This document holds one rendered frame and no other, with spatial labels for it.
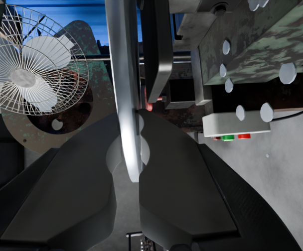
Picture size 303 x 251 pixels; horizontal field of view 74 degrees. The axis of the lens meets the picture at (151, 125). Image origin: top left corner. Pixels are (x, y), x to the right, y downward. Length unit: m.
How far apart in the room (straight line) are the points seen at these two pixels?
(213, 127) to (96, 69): 1.30
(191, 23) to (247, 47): 0.13
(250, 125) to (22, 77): 0.98
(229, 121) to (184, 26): 0.22
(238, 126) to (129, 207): 6.73
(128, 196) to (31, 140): 5.58
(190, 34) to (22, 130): 1.48
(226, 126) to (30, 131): 1.47
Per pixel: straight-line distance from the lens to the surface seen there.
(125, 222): 7.26
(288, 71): 0.24
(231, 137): 0.50
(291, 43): 0.34
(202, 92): 0.47
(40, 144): 1.68
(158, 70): 0.17
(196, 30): 0.43
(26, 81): 1.14
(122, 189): 6.98
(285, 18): 0.27
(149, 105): 0.53
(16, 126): 1.76
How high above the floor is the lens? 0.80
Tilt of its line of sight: 6 degrees down
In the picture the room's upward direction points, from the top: 94 degrees counter-clockwise
